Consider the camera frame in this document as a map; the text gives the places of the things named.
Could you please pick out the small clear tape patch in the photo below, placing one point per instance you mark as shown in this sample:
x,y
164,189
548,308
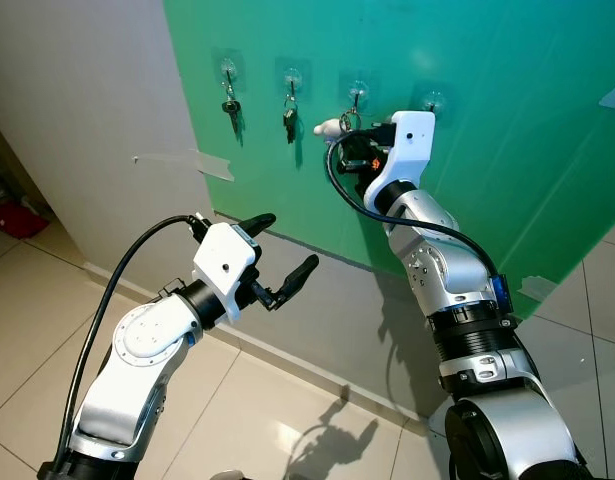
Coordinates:
x,y
537,288

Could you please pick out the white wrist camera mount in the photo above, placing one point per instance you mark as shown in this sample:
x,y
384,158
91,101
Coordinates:
x,y
225,262
407,145

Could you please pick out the keys with white charm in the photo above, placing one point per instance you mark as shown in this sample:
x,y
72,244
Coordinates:
x,y
327,127

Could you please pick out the green wall board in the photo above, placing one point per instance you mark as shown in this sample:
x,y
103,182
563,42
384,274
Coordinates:
x,y
527,170

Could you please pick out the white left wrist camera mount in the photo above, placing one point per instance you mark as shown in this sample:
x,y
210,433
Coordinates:
x,y
225,262

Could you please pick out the red cloth item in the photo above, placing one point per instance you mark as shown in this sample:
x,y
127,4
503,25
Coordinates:
x,y
15,218

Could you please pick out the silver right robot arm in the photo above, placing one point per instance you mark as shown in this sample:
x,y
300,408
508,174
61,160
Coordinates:
x,y
437,260

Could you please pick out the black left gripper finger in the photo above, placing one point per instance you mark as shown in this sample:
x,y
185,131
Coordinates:
x,y
255,224
299,277

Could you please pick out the dark hanging key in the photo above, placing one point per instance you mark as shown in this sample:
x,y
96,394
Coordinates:
x,y
231,110
290,121

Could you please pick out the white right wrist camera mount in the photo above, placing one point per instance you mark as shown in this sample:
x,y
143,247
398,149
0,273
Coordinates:
x,y
407,145

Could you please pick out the clear tape strip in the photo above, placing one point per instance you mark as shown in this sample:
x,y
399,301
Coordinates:
x,y
215,166

